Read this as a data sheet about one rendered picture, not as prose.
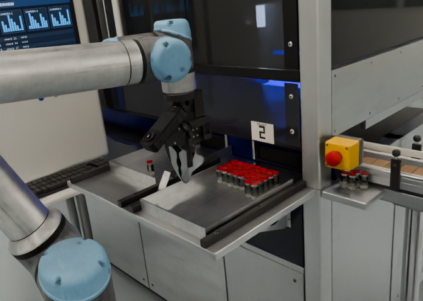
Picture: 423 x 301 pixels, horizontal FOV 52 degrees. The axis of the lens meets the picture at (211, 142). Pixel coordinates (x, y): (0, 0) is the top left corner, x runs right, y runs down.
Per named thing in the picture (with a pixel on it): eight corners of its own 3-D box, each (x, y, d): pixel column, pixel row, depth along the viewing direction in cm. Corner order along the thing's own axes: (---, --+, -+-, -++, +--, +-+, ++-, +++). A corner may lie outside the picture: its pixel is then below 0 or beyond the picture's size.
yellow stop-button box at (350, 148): (338, 158, 122) (338, 133, 120) (362, 163, 117) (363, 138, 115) (323, 167, 117) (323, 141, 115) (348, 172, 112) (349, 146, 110)
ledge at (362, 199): (347, 180, 131) (347, 174, 130) (389, 191, 122) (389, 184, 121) (321, 197, 122) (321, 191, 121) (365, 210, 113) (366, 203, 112)
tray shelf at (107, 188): (176, 144, 177) (175, 140, 176) (330, 185, 128) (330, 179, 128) (67, 186, 146) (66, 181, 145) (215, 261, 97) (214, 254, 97)
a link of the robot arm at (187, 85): (175, 77, 89) (151, 74, 95) (177, 99, 91) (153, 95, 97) (201, 70, 94) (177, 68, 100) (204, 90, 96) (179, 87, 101)
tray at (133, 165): (184, 141, 173) (183, 133, 172) (232, 154, 155) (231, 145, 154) (110, 170, 151) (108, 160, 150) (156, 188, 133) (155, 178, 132)
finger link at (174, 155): (199, 176, 105) (196, 139, 102) (181, 184, 101) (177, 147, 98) (191, 173, 107) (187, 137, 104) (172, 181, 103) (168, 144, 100)
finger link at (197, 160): (209, 179, 103) (205, 141, 100) (190, 187, 99) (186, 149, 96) (200, 176, 105) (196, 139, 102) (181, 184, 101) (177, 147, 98)
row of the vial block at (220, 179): (220, 179, 134) (219, 165, 133) (265, 194, 122) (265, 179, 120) (215, 182, 133) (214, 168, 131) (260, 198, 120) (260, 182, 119)
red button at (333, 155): (331, 161, 116) (331, 147, 115) (345, 164, 113) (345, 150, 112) (323, 165, 114) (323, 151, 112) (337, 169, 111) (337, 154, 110)
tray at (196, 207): (227, 170, 142) (226, 160, 141) (293, 189, 124) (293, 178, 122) (141, 210, 120) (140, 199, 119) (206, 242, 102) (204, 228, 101)
